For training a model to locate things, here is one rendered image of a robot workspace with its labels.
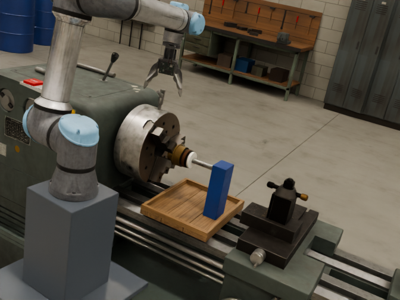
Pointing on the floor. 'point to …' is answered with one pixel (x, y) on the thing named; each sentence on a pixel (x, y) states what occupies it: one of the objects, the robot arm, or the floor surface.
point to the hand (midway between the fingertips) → (162, 93)
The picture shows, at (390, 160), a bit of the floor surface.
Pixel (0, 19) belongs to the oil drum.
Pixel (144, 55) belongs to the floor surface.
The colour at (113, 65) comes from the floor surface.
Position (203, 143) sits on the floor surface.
